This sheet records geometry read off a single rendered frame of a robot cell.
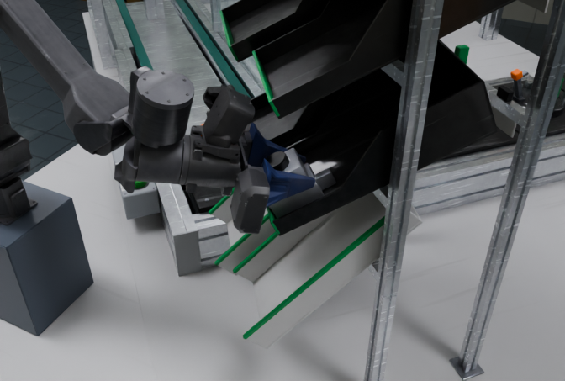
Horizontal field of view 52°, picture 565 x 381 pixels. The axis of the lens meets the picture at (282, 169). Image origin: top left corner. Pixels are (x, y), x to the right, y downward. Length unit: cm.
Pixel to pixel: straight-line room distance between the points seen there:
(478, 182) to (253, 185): 80
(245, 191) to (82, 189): 84
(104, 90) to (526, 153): 49
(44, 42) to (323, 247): 45
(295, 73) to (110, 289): 62
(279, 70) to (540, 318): 67
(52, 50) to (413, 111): 40
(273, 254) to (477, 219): 56
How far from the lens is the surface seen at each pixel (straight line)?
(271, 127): 85
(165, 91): 59
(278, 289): 87
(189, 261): 111
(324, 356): 100
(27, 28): 72
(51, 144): 333
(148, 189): 118
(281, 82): 66
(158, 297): 110
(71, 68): 70
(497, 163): 132
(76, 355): 105
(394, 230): 69
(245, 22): 82
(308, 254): 85
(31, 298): 104
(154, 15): 216
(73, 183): 142
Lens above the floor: 165
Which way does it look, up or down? 35 degrees down
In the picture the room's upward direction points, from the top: straight up
